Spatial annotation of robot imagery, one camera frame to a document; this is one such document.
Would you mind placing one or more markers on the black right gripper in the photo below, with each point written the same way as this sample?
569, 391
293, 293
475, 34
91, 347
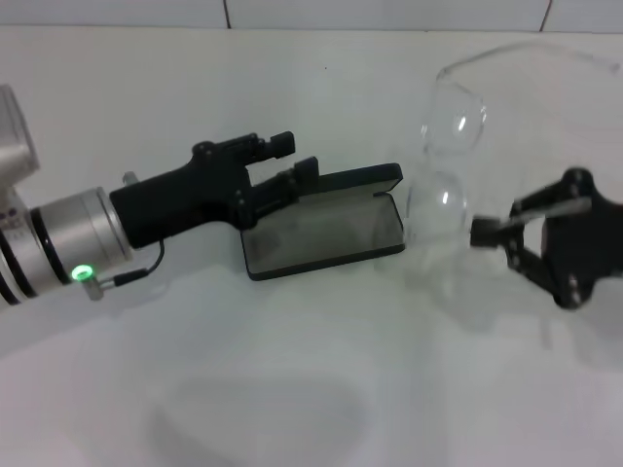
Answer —
584, 243

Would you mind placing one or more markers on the black glasses case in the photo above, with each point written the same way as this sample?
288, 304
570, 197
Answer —
316, 238

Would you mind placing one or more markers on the clear white frame glasses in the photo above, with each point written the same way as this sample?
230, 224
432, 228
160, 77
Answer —
460, 121

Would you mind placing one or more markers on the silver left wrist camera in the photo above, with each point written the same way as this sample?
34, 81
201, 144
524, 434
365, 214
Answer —
17, 131

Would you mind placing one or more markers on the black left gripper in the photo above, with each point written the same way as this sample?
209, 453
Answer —
170, 204

